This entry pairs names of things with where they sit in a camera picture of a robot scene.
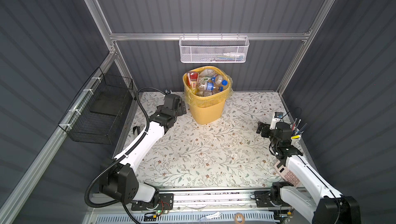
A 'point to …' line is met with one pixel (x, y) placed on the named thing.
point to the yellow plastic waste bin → (207, 109)
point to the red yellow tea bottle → (192, 78)
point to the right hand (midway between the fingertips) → (270, 124)
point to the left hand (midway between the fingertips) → (173, 105)
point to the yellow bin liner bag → (193, 100)
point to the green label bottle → (205, 75)
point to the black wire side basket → (96, 114)
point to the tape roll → (235, 217)
